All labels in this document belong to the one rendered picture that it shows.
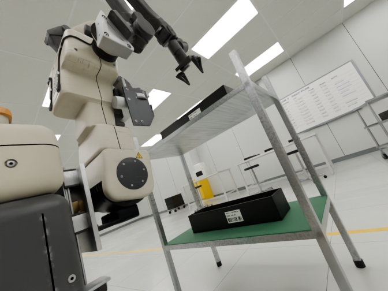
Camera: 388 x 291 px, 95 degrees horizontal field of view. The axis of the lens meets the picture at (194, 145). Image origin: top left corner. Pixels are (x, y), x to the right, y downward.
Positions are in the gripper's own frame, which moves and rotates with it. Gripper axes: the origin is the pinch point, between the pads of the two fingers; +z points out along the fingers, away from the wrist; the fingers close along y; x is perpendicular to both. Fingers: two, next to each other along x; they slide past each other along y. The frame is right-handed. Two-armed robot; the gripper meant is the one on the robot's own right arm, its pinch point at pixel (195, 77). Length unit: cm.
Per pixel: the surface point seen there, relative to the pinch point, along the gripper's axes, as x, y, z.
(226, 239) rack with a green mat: 35, 17, 69
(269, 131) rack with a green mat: 17.8, -21.2, 36.3
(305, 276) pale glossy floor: 20, 3, 115
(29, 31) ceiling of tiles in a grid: -60, 171, -180
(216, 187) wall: -398, 365, 286
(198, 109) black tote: -7.0, 12.6, 13.7
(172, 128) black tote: -6.9, 37.5, 13.5
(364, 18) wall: -513, -174, 68
